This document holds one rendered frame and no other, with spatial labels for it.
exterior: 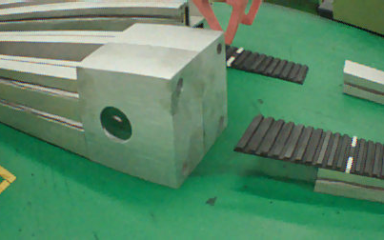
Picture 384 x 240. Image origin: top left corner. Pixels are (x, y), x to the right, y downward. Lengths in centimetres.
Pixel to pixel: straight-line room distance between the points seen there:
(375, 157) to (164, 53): 20
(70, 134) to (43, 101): 5
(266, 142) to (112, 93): 12
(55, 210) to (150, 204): 9
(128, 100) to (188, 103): 4
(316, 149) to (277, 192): 5
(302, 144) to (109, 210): 16
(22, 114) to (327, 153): 31
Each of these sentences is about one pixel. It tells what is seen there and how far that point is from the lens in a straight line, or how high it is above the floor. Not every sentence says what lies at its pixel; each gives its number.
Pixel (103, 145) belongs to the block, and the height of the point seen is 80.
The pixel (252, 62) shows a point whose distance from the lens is 57.
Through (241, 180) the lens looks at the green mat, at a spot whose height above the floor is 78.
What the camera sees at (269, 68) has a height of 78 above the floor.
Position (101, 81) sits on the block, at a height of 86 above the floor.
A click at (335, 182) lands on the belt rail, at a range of 37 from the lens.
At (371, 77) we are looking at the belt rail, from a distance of 53.
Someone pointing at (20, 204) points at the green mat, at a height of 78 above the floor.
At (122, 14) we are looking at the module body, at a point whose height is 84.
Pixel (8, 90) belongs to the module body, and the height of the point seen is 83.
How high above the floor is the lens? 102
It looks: 32 degrees down
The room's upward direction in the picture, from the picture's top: 3 degrees counter-clockwise
